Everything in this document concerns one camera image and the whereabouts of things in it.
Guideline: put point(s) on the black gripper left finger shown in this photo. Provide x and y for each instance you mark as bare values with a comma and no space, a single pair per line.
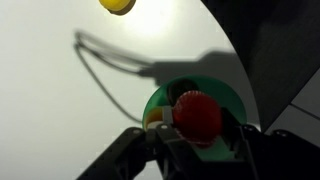
146,156

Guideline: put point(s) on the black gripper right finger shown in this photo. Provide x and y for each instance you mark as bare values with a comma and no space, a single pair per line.
276,156

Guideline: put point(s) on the red toy strawberry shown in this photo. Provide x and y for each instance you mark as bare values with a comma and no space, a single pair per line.
196,116

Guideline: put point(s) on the yellow orange toy fruit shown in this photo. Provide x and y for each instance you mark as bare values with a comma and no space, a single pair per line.
154,116

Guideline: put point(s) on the dark purple toy plum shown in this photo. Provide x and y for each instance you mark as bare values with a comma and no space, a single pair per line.
178,88

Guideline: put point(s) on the green plastic bowl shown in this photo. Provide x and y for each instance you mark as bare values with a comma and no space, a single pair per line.
230,96

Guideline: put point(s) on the yellow toy lemon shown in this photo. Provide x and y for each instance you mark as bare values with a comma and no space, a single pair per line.
116,5

